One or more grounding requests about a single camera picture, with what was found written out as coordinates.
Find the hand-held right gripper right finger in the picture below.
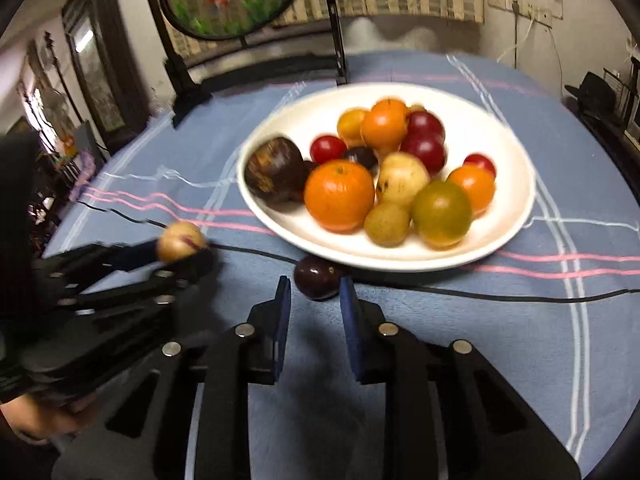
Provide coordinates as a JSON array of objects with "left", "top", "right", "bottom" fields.
[{"left": 339, "top": 276, "right": 583, "bottom": 480}]

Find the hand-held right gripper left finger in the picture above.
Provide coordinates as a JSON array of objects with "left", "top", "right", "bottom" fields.
[{"left": 52, "top": 275, "right": 292, "bottom": 480}]

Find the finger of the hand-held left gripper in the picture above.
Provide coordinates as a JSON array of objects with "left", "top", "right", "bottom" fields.
[
  {"left": 52, "top": 251, "right": 217, "bottom": 317},
  {"left": 42, "top": 239, "right": 166, "bottom": 292}
]

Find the pale yellow pink-streaked fruit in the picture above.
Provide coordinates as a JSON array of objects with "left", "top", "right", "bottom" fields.
[{"left": 156, "top": 221, "right": 207, "bottom": 263}]

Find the large orange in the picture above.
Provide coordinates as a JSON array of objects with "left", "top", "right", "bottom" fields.
[{"left": 304, "top": 159, "right": 376, "bottom": 233}]

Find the green orange mandarin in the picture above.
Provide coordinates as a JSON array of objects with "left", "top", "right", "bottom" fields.
[{"left": 411, "top": 180, "right": 473, "bottom": 250}]

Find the dark brown round fruit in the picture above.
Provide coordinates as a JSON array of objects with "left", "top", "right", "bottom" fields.
[{"left": 244, "top": 136, "right": 310, "bottom": 205}]

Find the pale yellow round fruit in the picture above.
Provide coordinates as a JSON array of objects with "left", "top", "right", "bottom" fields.
[{"left": 376, "top": 152, "right": 431, "bottom": 206}]

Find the small red fruit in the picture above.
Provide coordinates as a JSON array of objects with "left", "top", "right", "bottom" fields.
[
  {"left": 309, "top": 134, "right": 348, "bottom": 165},
  {"left": 463, "top": 153, "right": 497, "bottom": 179}
]

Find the white plate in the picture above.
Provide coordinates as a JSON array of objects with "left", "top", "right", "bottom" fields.
[{"left": 236, "top": 82, "right": 537, "bottom": 273}]

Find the yellow orange fruit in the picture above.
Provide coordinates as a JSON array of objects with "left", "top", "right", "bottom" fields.
[{"left": 337, "top": 108, "right": 372, "bottom": 148}]

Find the person's left hand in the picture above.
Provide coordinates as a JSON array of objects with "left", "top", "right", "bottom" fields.
[{"left": 0, "top": 392, "right": 98, "bottom": 443}]

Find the brown green kiwi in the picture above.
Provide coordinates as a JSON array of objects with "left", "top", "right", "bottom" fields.
[{"left": 363, "top": 202, "right": 412, "bottom": 248}]

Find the blue plaid tablecloth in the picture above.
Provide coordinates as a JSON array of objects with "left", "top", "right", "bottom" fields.
[{"left": 42, "top": 50, "right": 640, "bottom": 480}]

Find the small dark purple plum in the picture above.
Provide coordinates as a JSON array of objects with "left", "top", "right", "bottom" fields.
[{"left": 344, "top": 146, "right": 379, "bottom": 171}]

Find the small orange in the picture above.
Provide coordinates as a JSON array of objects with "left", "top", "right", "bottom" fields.
[
  {"left": 446, "top": 165, "right": 497, "bottom": 217},
  {"left": 361, "top": 98, "right": 410, "bottom": 153}
]

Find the red plum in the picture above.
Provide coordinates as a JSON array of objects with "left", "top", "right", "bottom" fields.
[
  {"left": 400, "top": 132, "right": 447, "bottom": 173},
  {"left": 406, "top": 110, "right": 446, "bottom": 142}
]

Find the dark wooden cabinet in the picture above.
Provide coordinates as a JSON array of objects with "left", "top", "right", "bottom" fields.
[{"left": 62, "top": 0, "right": 151, "bottom": 136}]

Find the black low cabinet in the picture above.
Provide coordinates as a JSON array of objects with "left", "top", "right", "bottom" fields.
[{"left": 565, "top": 95, "right": 640, "bottom": 171}]

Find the black hat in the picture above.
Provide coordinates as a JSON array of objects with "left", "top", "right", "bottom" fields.
[{"left": 565, "top": 71, "right": 623, "bottom": 123}]

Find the white power strip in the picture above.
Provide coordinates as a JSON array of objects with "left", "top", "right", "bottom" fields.
[{"left": 510, "top": 2, "right": 553, "bottom": 28}]

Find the black cable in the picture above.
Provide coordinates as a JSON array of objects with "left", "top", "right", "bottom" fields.
[{"left": 75, "top": 200, "right": 640, "bottom": 306}]

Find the white power cable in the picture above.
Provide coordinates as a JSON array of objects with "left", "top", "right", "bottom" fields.
[{"left": 496, "top": 17, "right": 536, "bottom": 68}]

